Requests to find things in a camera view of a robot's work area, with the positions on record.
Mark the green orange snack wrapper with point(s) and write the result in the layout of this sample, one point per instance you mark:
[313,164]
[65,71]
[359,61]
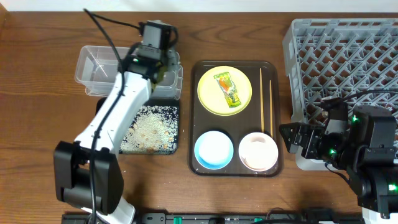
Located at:
[228,88]

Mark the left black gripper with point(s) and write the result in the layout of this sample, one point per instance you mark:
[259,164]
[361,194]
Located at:
[168,63]

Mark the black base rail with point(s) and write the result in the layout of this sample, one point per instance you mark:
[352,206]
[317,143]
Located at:
[161,218]

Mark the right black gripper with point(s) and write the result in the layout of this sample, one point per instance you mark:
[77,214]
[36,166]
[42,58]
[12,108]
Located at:
[316,131]

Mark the pink bowl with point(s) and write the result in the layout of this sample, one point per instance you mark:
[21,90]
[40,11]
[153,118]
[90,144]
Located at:
[258,152]

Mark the white rice pile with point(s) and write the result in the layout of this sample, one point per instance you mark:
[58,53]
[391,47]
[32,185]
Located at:
[152,130]

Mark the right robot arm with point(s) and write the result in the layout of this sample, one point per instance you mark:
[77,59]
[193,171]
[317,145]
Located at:
[359,147]

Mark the dark brown serving tray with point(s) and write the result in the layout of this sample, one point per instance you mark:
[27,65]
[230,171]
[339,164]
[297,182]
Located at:
[238,125]

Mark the yellow plate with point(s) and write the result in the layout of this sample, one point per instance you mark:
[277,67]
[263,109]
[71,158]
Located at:
[212,98]

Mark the light blue bowl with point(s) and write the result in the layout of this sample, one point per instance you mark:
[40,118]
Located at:
[213,150]

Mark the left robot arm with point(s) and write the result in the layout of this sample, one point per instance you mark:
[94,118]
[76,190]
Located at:
[87,172]

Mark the black waste tray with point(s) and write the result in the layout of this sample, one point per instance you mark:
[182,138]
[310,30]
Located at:
[155,130]

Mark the wooden chopstick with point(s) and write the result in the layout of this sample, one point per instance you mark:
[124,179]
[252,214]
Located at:
[271,110]
[261,100]

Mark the clear plastic bin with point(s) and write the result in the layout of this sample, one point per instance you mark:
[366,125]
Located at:
[96,69]

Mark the grey dishwasher rack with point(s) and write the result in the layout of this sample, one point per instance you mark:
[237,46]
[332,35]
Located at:
[329,58]

